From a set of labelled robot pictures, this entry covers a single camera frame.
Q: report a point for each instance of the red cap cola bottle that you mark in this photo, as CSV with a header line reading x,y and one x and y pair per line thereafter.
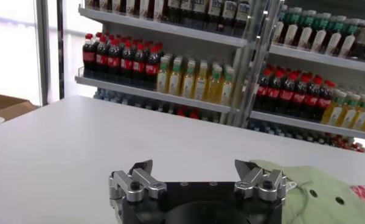
x,y
275,92
139,67
114,62
102,59
89,58
325,103
312,100
287,95
152,69
126,64
300,97
263,91

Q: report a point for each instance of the light green t-shirt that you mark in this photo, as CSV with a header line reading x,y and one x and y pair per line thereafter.
x,y
322,201

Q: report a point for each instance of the grey slanted frame pole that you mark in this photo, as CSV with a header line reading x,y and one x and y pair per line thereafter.
x,y
42,51

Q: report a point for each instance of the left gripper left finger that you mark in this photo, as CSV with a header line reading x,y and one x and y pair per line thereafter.
x,y
140,185

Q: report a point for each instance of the brown cardboard box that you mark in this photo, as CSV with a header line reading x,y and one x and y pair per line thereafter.
x,y
6,106

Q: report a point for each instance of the thin black frame pole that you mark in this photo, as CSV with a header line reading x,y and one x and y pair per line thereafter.
x,y
60,48

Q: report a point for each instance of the white cap beige label bottle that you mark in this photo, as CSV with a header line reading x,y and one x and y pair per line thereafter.
x,y
363,39

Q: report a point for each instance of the white cap blue label bottle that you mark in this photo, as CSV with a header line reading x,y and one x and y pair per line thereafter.
x,y
199,10
228,13
242,15
214,12
172,7
185,9

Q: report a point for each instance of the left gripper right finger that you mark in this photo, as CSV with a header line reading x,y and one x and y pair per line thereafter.
x,y
261,185

